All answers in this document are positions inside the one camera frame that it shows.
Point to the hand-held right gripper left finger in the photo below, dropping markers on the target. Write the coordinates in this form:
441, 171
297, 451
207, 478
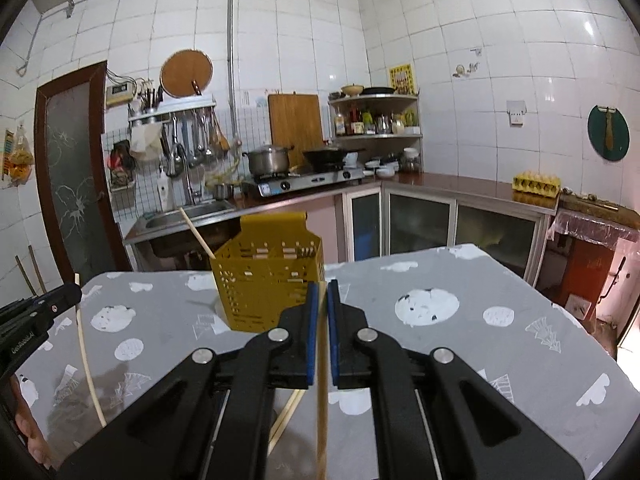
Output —
312, 335

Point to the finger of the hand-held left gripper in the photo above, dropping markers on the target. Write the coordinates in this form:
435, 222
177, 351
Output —
45, 311
55, 292

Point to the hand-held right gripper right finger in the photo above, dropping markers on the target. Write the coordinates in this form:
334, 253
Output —
334, 335

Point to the yellow perforated utensil holder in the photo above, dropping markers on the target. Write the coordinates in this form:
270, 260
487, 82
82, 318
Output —
270, 280

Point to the row of hanging kitchen utensils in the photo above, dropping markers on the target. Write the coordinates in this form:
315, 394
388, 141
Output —
200, 135

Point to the person's left hand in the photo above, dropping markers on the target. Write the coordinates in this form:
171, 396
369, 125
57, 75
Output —
30, 435

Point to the leaning wooden sticks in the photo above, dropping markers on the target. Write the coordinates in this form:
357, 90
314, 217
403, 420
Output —
35, 272

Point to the pink cabinet front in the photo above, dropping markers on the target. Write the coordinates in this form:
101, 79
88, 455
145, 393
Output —
312, 230

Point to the brown framed glass door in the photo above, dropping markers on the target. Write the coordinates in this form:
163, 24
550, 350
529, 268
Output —
75, 175

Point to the grey patterned tablecloth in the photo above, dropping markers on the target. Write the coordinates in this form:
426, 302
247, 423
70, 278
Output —
475, 340

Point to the hanging plastic bags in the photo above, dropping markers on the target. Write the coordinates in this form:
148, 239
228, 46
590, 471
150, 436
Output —
17, 155

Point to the red mesh bag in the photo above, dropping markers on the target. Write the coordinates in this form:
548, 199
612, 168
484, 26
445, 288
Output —
121, 165

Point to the glass door base cabinets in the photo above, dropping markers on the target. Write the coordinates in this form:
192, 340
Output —
420, 220

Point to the steel gas stove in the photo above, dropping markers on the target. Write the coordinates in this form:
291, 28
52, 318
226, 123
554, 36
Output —
310, 182

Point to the steel sink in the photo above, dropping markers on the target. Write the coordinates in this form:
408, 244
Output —
192, 215

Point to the small steel cup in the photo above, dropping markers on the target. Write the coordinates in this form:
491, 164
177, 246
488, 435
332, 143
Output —
223, 192

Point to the stack of white bowls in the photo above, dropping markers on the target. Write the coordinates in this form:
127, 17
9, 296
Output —
380, 169

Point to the white hanging cloth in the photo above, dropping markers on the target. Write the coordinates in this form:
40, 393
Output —
146, 142

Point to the steel faucet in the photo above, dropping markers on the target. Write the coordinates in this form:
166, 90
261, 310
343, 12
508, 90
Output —
186, 175

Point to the black wok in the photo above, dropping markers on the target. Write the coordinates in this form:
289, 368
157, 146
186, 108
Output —
327, 156

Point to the steel pot with lid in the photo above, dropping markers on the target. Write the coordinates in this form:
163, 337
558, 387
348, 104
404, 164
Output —
267, 160

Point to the glass jar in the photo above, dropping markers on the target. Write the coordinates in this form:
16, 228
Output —
411, 161

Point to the dark red kitchen counter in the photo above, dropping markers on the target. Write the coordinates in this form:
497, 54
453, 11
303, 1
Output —
450, 182

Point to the steel corner shelf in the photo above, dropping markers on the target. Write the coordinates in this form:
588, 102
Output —
375, 136

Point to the beige electric box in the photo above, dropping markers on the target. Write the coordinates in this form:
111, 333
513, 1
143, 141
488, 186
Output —
120, 95

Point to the rectangular wooden cutting board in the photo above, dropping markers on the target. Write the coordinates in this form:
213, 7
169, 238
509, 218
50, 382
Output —
295, 127

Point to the steel cutlery holder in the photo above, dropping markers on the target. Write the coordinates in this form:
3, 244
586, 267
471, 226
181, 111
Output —
149, 102

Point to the row of condiment bottles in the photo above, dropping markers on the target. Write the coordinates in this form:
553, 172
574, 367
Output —
370, 122

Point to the beige ceramic bowl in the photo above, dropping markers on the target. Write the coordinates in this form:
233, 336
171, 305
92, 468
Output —
352, 90

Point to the flat black pan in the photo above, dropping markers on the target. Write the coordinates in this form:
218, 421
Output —
379, 91

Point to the yellow egg tray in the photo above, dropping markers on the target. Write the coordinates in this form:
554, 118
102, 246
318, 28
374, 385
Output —
535, 184

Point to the round wooden board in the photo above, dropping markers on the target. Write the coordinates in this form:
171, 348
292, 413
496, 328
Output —
185, 74

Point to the plastic covered wooden table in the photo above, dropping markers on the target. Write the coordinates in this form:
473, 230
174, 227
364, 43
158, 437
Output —
595, 217

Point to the steel wall rack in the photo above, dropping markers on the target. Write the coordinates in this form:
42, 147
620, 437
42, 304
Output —
170, 110

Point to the yellow wall poster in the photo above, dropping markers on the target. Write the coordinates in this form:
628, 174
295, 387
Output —
401, 79

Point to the grey wall pipe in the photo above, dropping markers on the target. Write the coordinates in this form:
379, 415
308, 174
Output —
231, 60

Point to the white wall socket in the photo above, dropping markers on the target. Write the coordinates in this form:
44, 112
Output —
515, 112

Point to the wall sticker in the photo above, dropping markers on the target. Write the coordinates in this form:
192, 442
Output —
462, 70

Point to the green round wall hanging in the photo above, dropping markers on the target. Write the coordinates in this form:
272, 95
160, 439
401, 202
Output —
607, 135

